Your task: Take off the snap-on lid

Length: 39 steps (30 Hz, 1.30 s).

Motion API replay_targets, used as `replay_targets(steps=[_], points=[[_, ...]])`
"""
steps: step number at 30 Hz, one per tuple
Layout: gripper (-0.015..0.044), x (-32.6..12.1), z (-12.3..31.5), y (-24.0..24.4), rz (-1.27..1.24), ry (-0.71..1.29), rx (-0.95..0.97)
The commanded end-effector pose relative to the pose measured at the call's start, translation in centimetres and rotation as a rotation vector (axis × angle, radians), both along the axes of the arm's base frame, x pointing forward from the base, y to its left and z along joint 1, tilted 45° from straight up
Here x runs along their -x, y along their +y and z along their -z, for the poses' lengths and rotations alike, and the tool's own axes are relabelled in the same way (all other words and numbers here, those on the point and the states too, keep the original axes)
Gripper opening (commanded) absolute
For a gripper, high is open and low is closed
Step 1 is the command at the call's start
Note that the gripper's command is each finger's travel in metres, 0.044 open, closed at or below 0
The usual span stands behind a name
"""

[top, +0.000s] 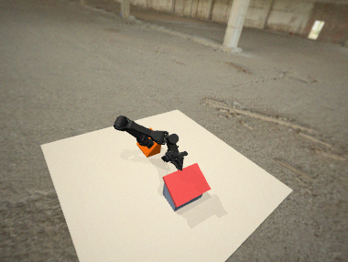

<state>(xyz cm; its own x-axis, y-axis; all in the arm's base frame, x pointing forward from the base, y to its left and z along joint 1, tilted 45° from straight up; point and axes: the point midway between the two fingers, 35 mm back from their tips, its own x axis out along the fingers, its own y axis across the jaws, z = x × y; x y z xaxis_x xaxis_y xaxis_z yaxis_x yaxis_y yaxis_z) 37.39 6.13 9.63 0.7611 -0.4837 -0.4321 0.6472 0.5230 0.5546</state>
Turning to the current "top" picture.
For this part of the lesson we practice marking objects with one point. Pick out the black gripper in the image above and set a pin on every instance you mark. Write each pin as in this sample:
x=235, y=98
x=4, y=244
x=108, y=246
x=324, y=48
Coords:
x=177, y=160

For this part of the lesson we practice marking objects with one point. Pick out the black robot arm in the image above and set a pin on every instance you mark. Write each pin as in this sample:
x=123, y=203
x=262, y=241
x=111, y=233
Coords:
x=142, y=135

